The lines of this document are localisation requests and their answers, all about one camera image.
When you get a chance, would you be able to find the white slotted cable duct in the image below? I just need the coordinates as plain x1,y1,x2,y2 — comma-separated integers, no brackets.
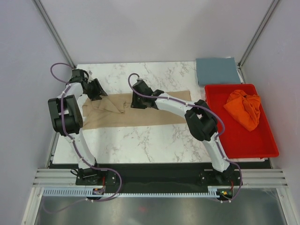
43,187,233,197

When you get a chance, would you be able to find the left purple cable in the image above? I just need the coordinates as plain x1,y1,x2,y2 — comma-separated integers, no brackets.
43,62,125,214

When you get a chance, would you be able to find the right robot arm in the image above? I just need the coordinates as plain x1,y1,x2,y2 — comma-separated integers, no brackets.
129,79,234,185

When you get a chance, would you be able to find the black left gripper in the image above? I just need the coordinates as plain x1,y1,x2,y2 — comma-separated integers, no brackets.
84,79,107,102

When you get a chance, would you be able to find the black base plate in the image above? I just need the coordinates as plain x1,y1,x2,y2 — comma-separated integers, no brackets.
75,161,242,194

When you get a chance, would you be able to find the right aluminium frame post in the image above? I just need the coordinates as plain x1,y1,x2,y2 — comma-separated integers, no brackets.
237,0,281,70

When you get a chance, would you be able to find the aluminium frame post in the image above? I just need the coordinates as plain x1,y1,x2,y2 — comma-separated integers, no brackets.
237,0,281,70
32,0,76,67

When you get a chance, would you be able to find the left aluminium frame post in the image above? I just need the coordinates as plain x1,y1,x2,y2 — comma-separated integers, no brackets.
32,0,76,67

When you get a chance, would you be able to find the folded blue-grey t shirt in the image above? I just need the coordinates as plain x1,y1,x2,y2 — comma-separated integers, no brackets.
196,57,241,86

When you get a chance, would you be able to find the orange t shirt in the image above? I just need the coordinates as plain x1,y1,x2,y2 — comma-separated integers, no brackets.
224,90,261,132

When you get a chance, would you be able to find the beige t shirt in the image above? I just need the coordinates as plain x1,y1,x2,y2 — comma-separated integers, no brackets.
82,93,186,130

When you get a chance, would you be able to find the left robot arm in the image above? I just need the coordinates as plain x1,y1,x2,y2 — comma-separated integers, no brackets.
48,68,107,186

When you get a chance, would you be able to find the aluminium rail profile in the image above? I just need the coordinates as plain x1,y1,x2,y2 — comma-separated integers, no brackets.
33,169,288,188

